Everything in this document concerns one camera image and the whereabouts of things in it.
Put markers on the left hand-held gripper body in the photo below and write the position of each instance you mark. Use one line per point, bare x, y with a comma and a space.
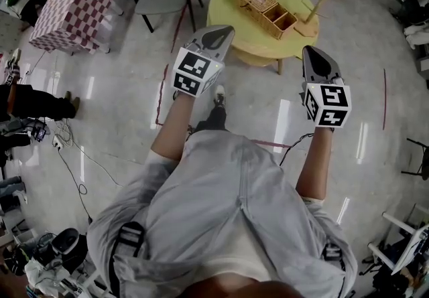
197, 65

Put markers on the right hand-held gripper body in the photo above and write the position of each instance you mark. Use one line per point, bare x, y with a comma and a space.
326, 95

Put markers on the woven wicker box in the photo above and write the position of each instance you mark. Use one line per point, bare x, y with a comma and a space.
264, 10

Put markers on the person's left forearm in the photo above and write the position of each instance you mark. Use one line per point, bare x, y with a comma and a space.
171, 126

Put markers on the person's right forearm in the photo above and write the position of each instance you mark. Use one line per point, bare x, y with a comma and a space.
315, 162

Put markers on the person's leg and shoe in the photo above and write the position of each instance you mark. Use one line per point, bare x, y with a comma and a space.
216, 112

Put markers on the wooden stand with rod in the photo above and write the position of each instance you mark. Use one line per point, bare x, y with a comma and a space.
310, 18

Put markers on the round yellow-green table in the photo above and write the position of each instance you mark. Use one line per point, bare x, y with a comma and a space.
264, 22

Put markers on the red checkered cube table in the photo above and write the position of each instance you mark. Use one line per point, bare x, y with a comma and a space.
72, 15

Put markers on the person's grey shirt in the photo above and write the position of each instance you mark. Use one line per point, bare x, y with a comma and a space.
221, 216

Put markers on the white power strip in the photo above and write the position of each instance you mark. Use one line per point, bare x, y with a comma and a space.
57, 142

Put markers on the white rack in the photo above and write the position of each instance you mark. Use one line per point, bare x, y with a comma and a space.
402, 243

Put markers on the black and white headset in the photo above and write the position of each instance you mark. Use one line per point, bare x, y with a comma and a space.
65, 241

